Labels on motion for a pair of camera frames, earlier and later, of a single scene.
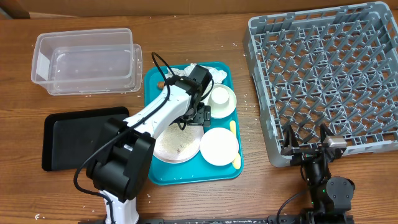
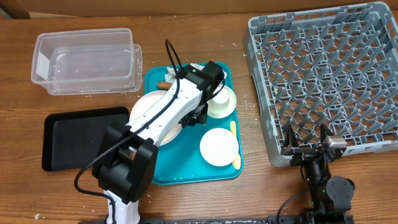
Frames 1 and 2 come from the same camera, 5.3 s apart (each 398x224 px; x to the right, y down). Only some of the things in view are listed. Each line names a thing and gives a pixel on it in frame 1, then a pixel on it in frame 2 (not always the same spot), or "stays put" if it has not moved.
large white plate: (173, 145) to (143, 102)
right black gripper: (302, 153) stays put
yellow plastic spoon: (237, 164) stays put
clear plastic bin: (87, 61) stays put
